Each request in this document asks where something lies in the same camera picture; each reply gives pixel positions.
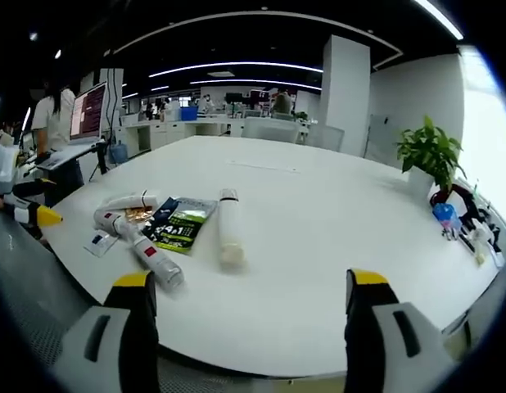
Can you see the black tripod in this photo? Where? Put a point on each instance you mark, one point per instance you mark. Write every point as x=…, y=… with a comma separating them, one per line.
x=99, y=161

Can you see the dark red round pot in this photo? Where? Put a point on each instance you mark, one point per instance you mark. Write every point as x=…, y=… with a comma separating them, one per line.
x=455, y=192

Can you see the dark green skincare packet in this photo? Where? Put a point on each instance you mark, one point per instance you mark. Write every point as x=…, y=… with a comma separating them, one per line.
x=181, y=225

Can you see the blue storage crate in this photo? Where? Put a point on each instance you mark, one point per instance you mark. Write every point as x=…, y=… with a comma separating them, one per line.
x=188, y=114

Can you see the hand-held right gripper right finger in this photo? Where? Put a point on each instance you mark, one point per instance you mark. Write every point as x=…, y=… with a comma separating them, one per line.
x=384, y=327

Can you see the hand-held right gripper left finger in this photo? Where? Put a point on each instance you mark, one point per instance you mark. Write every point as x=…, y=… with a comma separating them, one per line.
x=114, y=327

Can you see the black desk clutter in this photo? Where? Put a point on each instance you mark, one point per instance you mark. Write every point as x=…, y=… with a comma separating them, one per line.
x=476, y=221

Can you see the blue cap bottle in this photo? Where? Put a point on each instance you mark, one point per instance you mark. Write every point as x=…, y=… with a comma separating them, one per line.
x=444, y=215

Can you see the white standing desk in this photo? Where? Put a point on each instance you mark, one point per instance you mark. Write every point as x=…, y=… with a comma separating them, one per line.
x=69, y=153

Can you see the blue water jug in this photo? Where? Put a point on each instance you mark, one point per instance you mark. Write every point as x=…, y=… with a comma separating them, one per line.
x=118, y=152

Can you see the gold skincare sachet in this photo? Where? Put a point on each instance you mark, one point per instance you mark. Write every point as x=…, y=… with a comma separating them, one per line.
x=137, y=213

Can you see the computer monitor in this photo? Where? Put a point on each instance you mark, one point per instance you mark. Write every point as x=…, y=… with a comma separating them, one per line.
x=89, y=110

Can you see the white plant pot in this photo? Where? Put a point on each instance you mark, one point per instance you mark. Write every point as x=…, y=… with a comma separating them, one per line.
x=420, y=180

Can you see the white square pillar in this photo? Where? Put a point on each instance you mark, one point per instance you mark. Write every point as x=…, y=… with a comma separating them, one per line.
x=345, y=94

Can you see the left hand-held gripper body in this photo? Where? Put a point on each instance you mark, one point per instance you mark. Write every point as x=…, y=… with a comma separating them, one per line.
x=1, y=168

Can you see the clear-capped red label skincare bottle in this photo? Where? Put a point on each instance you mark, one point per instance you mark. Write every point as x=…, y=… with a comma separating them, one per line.
x=156, y=258

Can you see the tall white skincare bottle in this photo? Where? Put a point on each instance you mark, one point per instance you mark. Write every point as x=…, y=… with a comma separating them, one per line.
x=230, y=229

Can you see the white blue label skincare sachet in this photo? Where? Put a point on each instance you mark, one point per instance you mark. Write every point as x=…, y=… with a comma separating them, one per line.
x=99, y=242

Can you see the short red label skincare bottle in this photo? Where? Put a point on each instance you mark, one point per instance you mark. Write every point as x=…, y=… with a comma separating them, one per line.
x=109, y=221

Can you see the green potted plant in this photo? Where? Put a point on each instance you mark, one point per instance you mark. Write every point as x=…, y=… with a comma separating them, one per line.
x=431, y=151

